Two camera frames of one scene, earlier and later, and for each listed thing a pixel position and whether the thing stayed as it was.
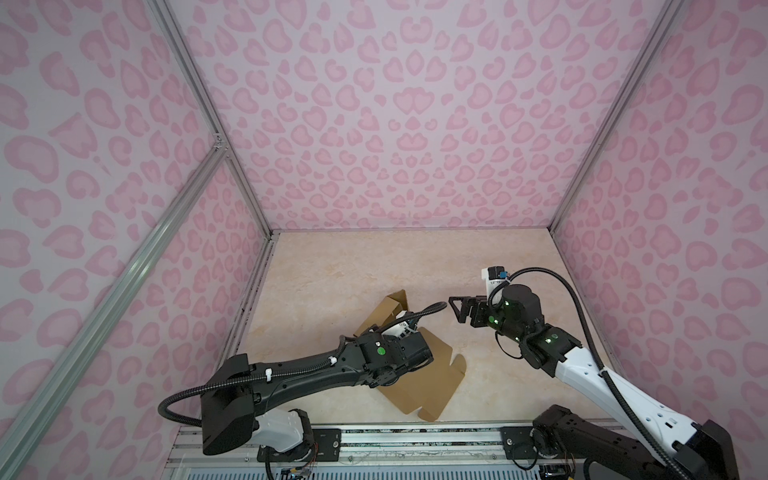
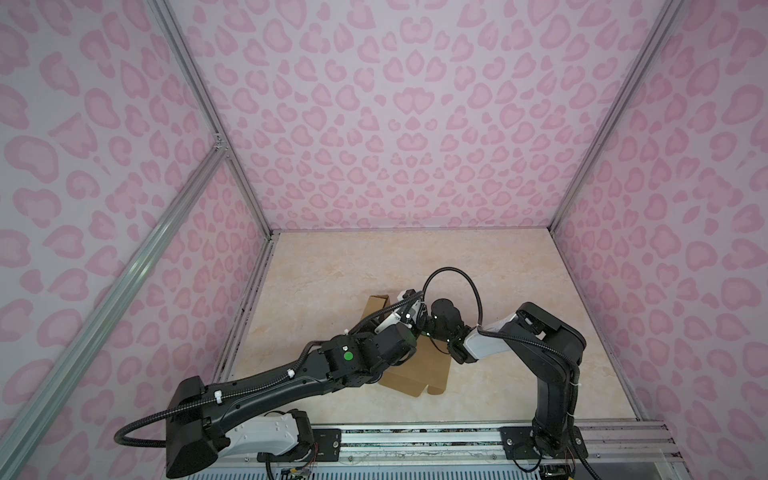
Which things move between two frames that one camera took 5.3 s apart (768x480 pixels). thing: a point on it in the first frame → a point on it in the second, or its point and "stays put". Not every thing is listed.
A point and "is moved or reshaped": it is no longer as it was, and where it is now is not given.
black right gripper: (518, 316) → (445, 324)
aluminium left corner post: (169, 24) stays put
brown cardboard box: (423, 390) is moved or reshaped
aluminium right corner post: (611, 120) stays put
